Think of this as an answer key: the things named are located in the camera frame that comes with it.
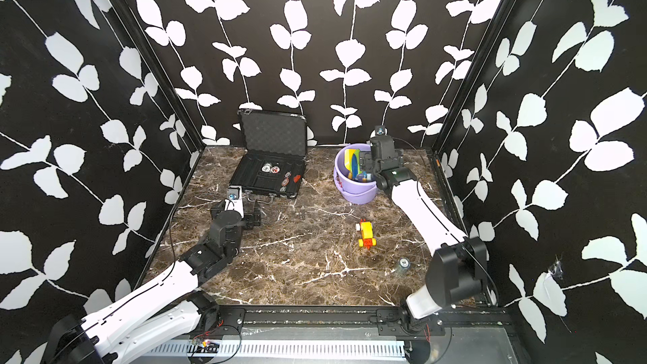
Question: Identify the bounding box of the green toy trowel yellow handle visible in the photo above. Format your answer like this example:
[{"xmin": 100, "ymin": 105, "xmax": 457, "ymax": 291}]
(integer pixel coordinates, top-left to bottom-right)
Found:
[{"xmin": 349, "ymin": 149, "xmax": 361, "ymax": 180}]

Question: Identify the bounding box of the yellow toy shovel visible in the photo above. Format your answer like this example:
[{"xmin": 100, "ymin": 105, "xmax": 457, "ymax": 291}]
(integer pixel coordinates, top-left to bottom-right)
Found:
[{"xmin": 344, "ymin": 149, "xmax": 355, "ymax": 179}]

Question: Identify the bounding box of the purple plastic bucket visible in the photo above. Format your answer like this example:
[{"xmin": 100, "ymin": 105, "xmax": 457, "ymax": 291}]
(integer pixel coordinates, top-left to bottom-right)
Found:
[{"xmin": 333, "ymin": 143, "xmax": 378, "ymax": 205}]

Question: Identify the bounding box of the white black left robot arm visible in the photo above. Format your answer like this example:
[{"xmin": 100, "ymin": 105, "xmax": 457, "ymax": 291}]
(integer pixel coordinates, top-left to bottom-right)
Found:
[{"xmin": 41, "ymin": 198, "xmax": 262, "ymax": 363}]

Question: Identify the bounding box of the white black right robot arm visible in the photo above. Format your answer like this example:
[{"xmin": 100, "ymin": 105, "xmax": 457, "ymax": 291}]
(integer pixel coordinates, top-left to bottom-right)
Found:
[{"xmin": 360, "ymin": 135, "xmax": 490, "ymax": 320}]

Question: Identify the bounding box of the yellow red toy truck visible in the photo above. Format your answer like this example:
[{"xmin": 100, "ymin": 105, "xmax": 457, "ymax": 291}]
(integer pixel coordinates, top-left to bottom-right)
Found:
[{"xmin": 356, "ymin": 219, "xmax": 377, "ymax": 249}]

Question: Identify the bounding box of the black open tool case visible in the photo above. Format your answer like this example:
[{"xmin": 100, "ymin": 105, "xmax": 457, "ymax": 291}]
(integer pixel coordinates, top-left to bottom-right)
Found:
[{"xmin": 229, "ymin": 109, "xmax": 308, "ymax": 199}]

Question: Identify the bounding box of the small clear tape roll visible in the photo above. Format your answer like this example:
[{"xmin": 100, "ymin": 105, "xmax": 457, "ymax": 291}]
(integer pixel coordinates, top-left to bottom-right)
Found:
[{"xmin": 397, "ymin": 257, "xmax": 411, "ymax": 273}]

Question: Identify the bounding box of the white vented strip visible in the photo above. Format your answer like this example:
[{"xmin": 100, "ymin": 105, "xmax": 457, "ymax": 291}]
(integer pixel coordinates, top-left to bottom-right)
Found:
[{"xmin": 144, "ymin": 340, "xmax": 406, "ymax": 360}]

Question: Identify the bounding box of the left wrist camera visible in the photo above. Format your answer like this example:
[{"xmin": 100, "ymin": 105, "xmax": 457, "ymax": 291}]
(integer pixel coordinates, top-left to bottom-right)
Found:
[{"xmin": 225, "ymin": 185, "xmax": 244, "ymax": 217}]

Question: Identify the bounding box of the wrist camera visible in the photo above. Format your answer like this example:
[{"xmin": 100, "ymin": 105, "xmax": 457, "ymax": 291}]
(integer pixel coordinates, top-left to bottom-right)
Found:
[
  {"xmin": 225, "ymin": 185, "xmax": 244, "ymax": 217},
  {"xmin": 371, "ymin": 126, "xmax": 389, "ymax": 141}
]

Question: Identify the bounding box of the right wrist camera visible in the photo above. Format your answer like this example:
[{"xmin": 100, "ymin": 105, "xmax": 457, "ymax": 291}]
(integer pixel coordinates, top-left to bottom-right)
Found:
[{"xmin": 371, "ymin": 126, "xmax": 389, "ymax": 141}]

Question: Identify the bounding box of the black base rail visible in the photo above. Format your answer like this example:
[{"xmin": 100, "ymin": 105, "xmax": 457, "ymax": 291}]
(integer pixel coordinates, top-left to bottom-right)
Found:
[{"xmin": 197, "ymin": 305, "xmax": 513, "ymax": 340}]

